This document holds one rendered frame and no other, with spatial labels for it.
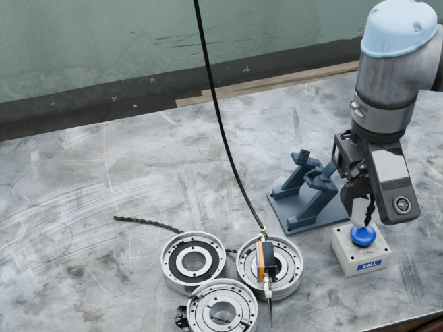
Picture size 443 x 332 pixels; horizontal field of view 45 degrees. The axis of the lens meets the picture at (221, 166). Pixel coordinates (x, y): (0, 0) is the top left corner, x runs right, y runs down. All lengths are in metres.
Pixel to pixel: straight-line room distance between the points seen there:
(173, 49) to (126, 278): 1.68
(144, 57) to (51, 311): 1.71
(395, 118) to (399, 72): 0.07
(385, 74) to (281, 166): 0.45
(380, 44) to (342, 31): 2.07
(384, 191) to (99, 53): 1.88
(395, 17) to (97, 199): 0.64
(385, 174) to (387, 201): 0.04
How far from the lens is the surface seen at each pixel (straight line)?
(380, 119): 0.68
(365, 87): 0.66
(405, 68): 0.63
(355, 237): 0.85
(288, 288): 0.82
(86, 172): 1.08
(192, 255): 0.88
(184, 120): 1.15
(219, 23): 2.43
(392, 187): 0.70
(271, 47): 2.58
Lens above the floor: 1.54
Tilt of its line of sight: 45 degrees down
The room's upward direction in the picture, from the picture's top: 4 degrees counter-clockwise
